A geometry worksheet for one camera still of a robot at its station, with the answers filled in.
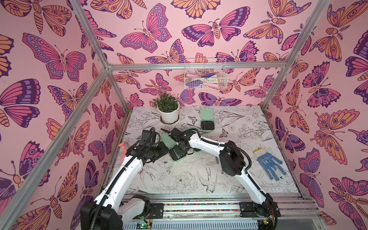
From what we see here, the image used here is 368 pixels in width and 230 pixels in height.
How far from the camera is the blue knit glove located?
870mm

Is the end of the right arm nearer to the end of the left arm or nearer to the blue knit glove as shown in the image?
the end of the left arm

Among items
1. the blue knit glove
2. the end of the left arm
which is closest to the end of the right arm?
the end of the left arm

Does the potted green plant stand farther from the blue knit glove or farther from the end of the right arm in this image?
the blue knit glove

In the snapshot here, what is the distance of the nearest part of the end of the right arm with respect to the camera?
2.34 ft

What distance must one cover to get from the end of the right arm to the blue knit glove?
1.67 feet
